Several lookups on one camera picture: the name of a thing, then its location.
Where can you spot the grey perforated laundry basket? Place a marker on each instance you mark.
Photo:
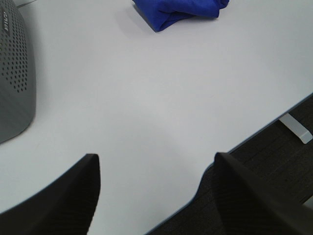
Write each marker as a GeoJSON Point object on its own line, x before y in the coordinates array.
{"type": "Point", "coordinates": [17, 73]}

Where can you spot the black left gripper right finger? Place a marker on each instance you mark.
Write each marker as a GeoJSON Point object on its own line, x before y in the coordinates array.
{"type": "Point", "coordinates": [249, 206]}

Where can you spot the blue microfibre towel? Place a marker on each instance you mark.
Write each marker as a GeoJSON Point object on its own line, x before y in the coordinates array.
{"type": "Point", "coordinates": [161, 14]}

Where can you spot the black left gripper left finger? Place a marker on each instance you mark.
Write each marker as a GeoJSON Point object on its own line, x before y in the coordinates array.
{"type": "Point", "coordinates": [64, 207]}

